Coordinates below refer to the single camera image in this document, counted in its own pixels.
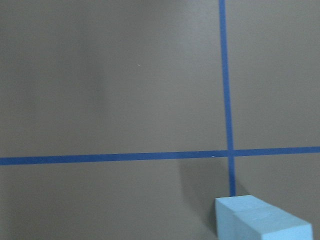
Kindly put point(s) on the light blue block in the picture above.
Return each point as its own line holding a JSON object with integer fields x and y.
{"x": 270, "y": 223}
{"x": 226, "y": 207}

